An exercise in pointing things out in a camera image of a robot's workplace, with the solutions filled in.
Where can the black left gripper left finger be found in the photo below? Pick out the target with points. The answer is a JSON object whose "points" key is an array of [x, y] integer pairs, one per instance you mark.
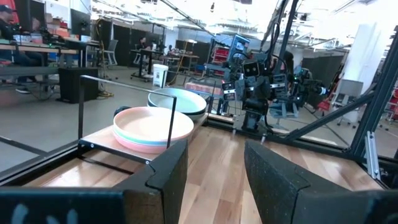
{"points": [[161, 186]]}

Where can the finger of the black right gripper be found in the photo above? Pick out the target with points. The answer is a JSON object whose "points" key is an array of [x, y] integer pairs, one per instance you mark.
{"points": [[228, 91], [280, 85]]}

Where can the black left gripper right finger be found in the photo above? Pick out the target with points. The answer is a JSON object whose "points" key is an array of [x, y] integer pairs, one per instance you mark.
{"points": [[280, 193]]}

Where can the mint green plate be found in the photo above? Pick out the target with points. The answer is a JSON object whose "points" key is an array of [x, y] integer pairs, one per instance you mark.
{"points": [[198, 118]]}

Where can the pale pink plate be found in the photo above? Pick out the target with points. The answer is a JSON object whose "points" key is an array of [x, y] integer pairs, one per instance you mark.
{"points": [[133, 145]]}

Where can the pale grey-green plate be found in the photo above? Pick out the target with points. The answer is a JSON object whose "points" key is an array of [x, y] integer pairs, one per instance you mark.
{"points": [[136, 142]]}

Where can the light blue plate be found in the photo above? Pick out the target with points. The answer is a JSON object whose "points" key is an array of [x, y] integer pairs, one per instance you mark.
{"points": [[177, 99]]}

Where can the beige plate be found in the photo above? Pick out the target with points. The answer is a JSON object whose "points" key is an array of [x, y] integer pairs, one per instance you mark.
{"points": [[149, 124]]}

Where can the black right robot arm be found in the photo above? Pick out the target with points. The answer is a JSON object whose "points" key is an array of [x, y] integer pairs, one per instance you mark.
{"points": [[252, 116]]}

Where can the pink-topped table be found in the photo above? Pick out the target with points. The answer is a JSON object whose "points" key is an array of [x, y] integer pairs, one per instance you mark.
{"points": [[199, 87]]}

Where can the red shelving rack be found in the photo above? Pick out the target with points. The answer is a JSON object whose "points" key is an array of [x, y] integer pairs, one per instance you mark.
{"points": [[221, 55]]}

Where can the white bin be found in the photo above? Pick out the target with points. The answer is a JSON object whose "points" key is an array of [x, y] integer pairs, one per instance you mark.
{"points": [[160, 76]]}

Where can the person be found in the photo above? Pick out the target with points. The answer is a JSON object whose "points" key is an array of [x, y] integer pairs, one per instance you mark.
{"points": [[143, 43], [6, 25]]}

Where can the grey chair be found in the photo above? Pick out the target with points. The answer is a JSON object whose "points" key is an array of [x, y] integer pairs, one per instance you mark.
{"points": [[111, 53]]}

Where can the black cabinet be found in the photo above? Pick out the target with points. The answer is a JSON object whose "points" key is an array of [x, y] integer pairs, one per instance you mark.
{"points": [[77, 85]]}

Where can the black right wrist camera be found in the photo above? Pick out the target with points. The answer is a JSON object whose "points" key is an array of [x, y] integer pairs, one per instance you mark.
{"points": [[251, 69]]}

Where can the silver angle bracket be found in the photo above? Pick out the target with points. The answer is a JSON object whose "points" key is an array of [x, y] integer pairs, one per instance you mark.
{"points": [[372, 155]]}

